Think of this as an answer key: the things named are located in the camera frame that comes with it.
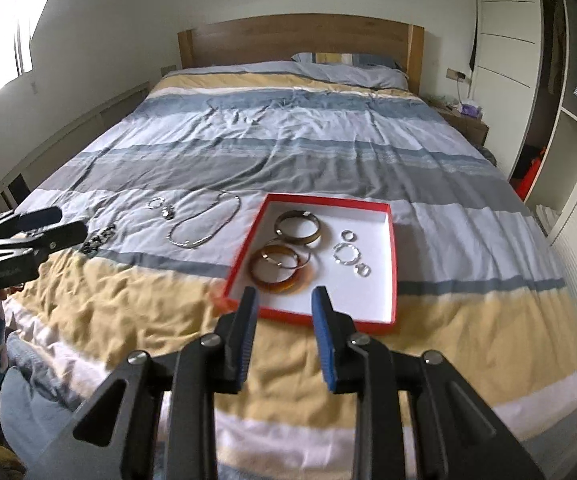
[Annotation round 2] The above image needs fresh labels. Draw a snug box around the thin gold metal bangle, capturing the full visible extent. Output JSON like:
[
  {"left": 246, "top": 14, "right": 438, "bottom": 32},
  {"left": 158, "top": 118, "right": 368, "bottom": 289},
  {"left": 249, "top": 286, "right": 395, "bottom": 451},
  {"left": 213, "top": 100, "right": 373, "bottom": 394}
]
[{"left": 261, "top": 246, "right": 311, "bottom": 269}]

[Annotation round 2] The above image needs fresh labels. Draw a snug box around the wooden headboard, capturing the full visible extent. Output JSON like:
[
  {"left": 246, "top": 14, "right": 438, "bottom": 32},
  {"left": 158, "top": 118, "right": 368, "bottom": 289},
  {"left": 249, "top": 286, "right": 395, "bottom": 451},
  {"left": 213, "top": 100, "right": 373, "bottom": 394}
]
[{"left": 177, "top": 14, "right": 426, "bottom": 97}]

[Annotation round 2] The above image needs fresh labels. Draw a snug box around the window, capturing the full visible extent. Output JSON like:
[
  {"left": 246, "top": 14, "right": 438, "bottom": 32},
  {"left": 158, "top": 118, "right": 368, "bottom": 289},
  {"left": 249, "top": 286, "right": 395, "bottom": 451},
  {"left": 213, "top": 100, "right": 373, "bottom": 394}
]
[{"left": 0, "top": 0, "right": 72, "bottom": 103}]

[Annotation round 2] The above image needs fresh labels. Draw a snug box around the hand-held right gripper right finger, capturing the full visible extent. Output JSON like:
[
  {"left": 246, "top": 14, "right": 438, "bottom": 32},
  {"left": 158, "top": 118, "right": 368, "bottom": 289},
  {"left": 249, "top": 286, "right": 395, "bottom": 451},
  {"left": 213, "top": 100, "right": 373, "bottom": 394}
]
[{"left": 311, "top": 286, "right": 549, "bottom": 480}]

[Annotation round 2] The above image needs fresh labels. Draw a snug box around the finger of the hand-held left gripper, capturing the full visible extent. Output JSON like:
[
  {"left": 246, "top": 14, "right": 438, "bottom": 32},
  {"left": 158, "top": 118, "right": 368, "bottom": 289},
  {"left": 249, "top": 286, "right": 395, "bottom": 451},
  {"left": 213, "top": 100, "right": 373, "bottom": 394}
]
[
  {"left": 0, "top": 206, "right": 63, "bottom": 241},
  {"left": 0, "top": 221, "right": 89, "bottom": 262}
]

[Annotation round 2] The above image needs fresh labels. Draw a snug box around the silver beaded bracelet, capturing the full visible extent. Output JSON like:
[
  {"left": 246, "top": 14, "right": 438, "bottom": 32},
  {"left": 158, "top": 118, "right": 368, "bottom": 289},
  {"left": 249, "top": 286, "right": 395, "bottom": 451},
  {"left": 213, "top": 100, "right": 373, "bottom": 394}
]
[{"left": 333, "top": 242, "right": 360, "bottom": 264}]

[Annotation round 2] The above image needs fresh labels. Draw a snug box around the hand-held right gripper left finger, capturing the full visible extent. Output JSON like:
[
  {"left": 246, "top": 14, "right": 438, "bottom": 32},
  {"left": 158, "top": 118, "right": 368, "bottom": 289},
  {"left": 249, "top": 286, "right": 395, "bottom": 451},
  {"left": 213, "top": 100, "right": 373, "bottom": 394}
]
[{"left": 33, "top": 286, "right": 260, "bottom": 480}]

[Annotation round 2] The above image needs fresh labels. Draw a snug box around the red jewelry box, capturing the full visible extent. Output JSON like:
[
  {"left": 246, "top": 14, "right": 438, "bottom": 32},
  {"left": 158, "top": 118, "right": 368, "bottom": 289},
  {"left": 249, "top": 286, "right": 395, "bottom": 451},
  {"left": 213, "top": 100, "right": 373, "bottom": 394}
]
[{"left": 215, "top": 193, "right": 398, "bottom": 336}]

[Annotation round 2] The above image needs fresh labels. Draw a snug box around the white wardrobe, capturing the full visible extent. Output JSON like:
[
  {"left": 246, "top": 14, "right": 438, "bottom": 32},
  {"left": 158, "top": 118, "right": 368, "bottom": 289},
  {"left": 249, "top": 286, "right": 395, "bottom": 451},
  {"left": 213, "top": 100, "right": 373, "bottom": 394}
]
[{"left": 467, "top": 0, "right": 577, "bottom": 248}]

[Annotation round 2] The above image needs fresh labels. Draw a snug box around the wooden nightstand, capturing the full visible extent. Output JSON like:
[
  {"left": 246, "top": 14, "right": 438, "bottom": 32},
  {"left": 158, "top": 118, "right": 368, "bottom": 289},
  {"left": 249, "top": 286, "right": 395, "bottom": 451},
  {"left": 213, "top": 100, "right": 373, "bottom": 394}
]
[{"left": 433, "top": 99, "right": 490, "bottom": 147}]

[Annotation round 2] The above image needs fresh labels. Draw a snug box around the pearl necklace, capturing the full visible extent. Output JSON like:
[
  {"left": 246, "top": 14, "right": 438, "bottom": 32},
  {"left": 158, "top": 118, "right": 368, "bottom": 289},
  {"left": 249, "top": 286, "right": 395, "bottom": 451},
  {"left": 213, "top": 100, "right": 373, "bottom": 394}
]
[{"left": 169, "top": 190, "right": 241, "bottom": 249}]

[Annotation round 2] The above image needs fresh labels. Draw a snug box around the white low wall cabinet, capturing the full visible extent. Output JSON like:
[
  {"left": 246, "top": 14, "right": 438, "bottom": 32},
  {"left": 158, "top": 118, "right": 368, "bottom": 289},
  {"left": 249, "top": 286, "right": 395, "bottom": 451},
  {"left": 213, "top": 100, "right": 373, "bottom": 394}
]
[{"left": 0, "top": 81, "right": 151, "bottom": 217}]

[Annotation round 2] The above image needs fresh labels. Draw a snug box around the amber resin bangle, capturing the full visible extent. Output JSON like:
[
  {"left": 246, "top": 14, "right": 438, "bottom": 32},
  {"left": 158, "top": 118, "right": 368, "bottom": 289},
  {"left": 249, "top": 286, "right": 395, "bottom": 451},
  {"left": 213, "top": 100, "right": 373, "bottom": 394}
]
[{"left": 247, "top": 243, "right": 315, "bottom": 296}]

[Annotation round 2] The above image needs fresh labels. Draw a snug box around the red bag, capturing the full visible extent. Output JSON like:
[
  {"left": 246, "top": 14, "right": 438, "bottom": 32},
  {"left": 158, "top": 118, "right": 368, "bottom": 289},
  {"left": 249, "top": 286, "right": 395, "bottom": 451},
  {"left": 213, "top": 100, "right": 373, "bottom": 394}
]
[{"left": 513, "top": 145, "right": 548, "bottom": 202}]

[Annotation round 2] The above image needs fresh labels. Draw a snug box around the dark beaded bracelet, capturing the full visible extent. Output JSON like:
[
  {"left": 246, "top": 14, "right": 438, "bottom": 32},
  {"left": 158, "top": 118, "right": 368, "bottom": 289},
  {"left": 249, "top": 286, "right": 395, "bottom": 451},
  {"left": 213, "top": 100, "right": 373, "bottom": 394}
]
[{"left": 80, "top": 225, "right": 118, "bottom": 256}]

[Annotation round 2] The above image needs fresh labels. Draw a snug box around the brown wooden bangle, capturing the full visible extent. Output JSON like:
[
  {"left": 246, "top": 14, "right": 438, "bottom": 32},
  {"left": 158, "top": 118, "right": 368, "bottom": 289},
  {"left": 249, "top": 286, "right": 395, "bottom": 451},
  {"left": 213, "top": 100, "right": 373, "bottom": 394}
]
[{"left": 274, "top": 210, "right": 321, "bottom": 247}]

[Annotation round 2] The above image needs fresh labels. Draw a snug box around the striped pillow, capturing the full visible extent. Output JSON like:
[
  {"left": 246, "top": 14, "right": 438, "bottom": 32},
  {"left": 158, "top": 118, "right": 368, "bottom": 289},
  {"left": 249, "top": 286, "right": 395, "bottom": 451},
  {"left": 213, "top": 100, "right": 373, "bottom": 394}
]
[{"left": 291, "top": 51, "right": 410, "bottom": 92}]

